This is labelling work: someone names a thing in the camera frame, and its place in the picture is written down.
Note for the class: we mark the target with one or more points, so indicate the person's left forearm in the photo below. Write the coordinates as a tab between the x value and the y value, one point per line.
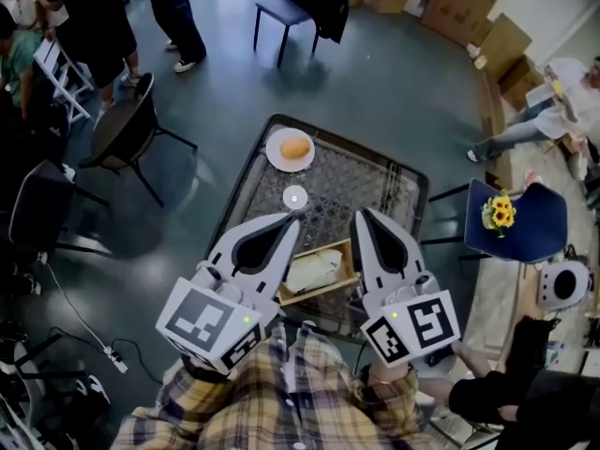
187	382

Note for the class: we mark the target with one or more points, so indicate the dark grey chair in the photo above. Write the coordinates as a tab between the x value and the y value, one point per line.
40	204

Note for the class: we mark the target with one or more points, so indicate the potted sunflowers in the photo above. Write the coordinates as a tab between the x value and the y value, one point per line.
500	214

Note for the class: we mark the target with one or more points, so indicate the wooden tissue box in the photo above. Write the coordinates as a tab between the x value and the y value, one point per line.
347	260

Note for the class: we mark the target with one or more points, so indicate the small white round lid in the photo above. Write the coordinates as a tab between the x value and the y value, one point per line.
295	198

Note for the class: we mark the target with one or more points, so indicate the person's right forearm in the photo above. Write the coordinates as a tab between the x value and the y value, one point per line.
386	387

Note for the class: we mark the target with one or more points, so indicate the black jacket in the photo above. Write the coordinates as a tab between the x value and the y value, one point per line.
323	3

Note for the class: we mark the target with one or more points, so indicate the white round device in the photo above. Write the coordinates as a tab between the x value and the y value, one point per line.
548	293

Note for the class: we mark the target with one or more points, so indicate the open cardboard box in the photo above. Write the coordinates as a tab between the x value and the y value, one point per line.
518	85

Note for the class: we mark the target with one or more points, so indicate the blue chair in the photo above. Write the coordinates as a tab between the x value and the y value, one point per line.
283	10
539	223

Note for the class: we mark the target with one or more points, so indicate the dark glass-top table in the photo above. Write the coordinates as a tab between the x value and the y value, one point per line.
356	185

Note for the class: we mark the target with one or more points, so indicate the large flattened cardboard carton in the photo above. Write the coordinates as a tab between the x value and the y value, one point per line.
461	3

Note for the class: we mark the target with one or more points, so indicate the black and white sneaker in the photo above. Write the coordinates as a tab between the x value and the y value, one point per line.
96	392

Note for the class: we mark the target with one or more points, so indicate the white folding chair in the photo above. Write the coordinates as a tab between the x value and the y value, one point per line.
58	64

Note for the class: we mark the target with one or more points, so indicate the black bag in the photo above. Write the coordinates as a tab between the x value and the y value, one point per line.
532	345

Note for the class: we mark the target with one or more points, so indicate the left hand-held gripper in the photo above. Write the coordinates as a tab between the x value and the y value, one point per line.
197	317

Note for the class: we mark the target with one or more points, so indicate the golden bread bun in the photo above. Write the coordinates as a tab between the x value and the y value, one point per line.
295	148

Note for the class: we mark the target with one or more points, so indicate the person's yellow plaid shirt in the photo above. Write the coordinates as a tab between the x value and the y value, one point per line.
262	401

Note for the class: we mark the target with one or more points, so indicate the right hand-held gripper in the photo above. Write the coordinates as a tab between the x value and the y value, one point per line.
422	326

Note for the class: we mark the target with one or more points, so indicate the white power strip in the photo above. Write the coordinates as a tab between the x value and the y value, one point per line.
115	360

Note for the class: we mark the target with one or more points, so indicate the black round-back chair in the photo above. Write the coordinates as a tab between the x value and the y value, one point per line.
122	129

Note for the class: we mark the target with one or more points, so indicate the white plate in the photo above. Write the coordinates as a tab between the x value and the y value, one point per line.
276	162

